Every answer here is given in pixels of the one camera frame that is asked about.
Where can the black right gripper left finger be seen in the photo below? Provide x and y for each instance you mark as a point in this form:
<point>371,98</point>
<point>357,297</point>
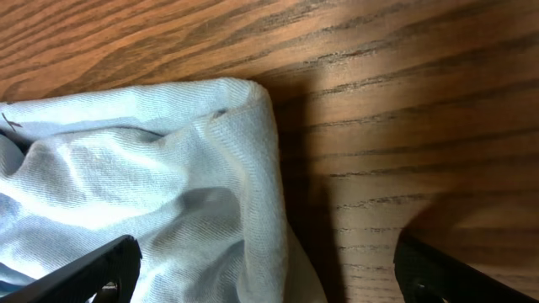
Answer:
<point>107,274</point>

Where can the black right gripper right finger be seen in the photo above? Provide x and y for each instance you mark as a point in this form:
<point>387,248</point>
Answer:
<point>427,275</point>

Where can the light blue printed t-shirt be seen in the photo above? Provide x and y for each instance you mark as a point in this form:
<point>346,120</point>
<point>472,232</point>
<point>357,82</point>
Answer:
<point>191,170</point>

